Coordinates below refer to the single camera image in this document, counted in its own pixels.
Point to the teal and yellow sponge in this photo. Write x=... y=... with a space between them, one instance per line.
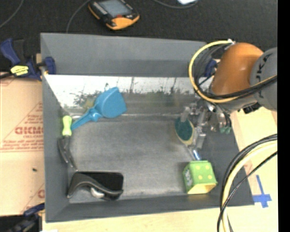
x=183 y=130

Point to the black cylinder on white bracket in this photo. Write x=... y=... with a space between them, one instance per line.
x=251 y=108

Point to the green dice cube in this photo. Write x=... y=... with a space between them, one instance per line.
x=201 y=174

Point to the grey metal bin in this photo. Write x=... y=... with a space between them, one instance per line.
x=140 y=153

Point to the brown cardboard board red print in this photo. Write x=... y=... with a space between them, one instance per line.
x=19 y=129

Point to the blue plastic scoop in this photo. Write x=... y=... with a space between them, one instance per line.
x=111 y=103

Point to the black curved plastic object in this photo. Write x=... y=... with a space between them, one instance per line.
x=104 y=179

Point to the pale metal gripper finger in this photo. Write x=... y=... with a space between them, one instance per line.
x=186 y=113
x=200 y=138

